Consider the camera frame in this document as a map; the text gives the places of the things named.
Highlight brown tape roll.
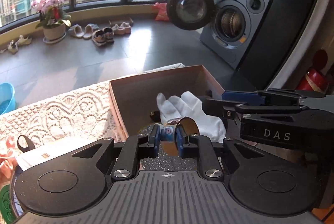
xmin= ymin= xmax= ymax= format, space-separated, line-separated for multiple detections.
xmin=177 ymin=116 xmax=200 ymax=136

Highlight white glove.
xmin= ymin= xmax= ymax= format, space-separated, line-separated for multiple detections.
xmin=156 ymin=91 xmax=226 ymax=143

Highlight pink cardboard box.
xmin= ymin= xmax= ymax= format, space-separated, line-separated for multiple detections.
xmin=109 ymin=65 xmax=226 ymax=142

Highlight white lace tablecloth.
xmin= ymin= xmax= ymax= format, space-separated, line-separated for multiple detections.
xmin=0 ymin=63 xmax=186 ymax=151

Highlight grey washing machine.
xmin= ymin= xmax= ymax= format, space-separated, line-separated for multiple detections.
xmin=166 ymin=0 xmax=273 ymax=69

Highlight grey sneakers pair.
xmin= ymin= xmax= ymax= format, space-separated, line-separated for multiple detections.
xmin=92 ymin=27 xmax=114 ymax=47

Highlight pink shoes in box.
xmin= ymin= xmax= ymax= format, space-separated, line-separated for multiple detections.
xmin=109 ymin=17 xmax=134 ymax=36

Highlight grey slipper pair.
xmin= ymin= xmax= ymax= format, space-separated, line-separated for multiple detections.
xmin=68 ymin=23 xmax=99 ymax=40

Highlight blue plastic basin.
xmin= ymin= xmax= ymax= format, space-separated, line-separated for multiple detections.
xmin=0 ymin=83 xmax=16 ymax=115

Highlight green lid glass jar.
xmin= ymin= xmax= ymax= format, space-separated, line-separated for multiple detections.
xmin=0 ymin=182 xmax=16 ymax=224

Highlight potted pink orchid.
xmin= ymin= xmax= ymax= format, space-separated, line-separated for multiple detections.
xmin=30 ymin=0 xmax=71 ymax=44

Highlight white shoes pair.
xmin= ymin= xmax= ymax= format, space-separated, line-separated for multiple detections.
xmin=1 ymin=35 xmax=32 ymax=54

